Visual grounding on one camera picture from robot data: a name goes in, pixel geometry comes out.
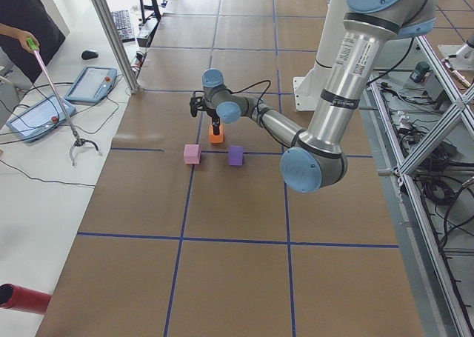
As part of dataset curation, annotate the black keyboard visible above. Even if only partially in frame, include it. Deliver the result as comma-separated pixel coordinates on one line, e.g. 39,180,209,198
110,10,135,42

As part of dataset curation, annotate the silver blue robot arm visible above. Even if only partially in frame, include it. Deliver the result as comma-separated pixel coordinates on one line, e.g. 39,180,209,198
202,0,437,193

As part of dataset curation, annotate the near blue teach pendant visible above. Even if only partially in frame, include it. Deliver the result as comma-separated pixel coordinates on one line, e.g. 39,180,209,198
6,95,66,142

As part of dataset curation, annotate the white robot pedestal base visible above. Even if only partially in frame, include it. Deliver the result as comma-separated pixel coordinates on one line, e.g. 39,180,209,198
293,0,349,111

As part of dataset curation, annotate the orange foam cube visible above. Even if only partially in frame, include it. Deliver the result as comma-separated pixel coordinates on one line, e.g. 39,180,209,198
208,124,224,144

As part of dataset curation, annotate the red cylinder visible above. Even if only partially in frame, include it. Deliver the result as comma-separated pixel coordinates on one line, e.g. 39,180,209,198
1,283,52,315

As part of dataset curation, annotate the light pink foam cube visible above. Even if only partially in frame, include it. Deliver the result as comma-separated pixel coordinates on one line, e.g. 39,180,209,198
183,144,201,164

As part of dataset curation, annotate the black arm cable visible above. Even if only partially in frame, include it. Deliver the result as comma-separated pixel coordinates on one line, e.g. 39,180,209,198
231,79,273,112

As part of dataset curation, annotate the blue teach pendant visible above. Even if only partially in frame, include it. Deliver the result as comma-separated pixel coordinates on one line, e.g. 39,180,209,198
64,66,117,104
6,95,66,142

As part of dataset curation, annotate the dark purple foam cube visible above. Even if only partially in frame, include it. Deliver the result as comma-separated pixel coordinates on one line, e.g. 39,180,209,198
227,145,244,167

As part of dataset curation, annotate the black computer mouse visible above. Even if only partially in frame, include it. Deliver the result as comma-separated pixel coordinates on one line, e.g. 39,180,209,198
81,50,99,60

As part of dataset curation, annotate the person forearm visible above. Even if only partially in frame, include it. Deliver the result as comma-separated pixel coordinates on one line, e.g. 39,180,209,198
0,23,40,53

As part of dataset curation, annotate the aluminium frame post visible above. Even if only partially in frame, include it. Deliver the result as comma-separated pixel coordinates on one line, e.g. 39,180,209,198
91,0,141,94

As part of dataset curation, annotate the far blue teach pendant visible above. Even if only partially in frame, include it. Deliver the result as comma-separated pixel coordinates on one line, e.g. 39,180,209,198
64,66,117,104

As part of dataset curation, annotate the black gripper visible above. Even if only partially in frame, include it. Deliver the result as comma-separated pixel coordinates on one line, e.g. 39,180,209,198
205,101,220,135

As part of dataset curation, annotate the aluminium side rail frame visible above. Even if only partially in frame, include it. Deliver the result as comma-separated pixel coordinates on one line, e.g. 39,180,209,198
365,37,473,336

